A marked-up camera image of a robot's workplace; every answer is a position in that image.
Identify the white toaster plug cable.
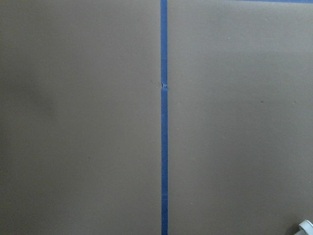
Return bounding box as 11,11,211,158
297,219,313,235

